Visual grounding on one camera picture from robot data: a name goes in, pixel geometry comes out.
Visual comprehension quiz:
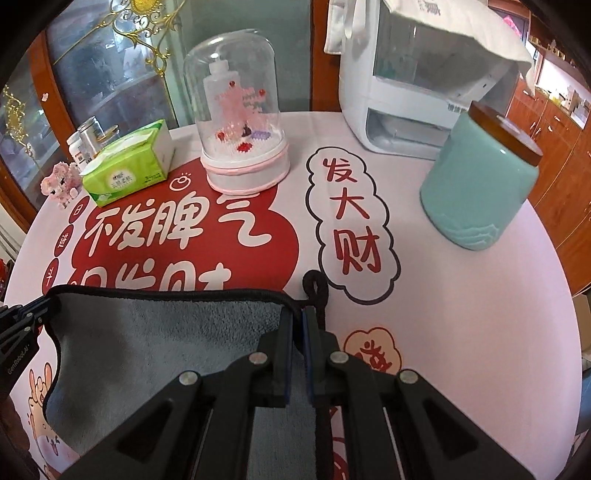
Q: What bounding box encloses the purple and grey towel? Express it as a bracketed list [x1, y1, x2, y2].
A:
[44, 285, 334, 479]

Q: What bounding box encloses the pink cartoon printed tablecloth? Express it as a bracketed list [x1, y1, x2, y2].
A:
[5, 112, 581, 479]

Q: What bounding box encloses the pink plush toy figurine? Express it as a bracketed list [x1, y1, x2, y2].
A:
[40, 162, 82, 209]

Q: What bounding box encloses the white pill bottle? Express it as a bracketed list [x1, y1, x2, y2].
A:
[66, 131, 91, 171]

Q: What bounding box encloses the green tissue pack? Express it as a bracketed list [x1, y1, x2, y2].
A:
[81, 119, 175, 207]

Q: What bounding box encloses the glass jar metal lid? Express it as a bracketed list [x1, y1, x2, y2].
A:
[77, 116, 104, 158]

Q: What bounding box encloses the small glass jar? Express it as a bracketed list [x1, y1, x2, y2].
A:
[97, 125, 120, 148]

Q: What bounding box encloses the mint ceramic jar wooden lid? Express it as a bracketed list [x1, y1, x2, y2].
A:
[420, 101, 543, 251]

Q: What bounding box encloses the wooden glass sliding door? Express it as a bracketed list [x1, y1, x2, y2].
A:
[1, 1, 339, 231]

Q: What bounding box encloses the glass dome pink flower ornament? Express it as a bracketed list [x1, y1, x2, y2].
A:
[183, 29, 290, 196]

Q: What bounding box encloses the white countertop appliance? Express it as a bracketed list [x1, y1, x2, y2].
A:
[339, 1, 519, 160]

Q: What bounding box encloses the wooden cabinet with shelves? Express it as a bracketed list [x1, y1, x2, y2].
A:
[505, 27, 591, 296]

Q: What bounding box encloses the white cloth appliance cover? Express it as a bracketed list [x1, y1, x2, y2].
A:
[324, 1, 535, 94]

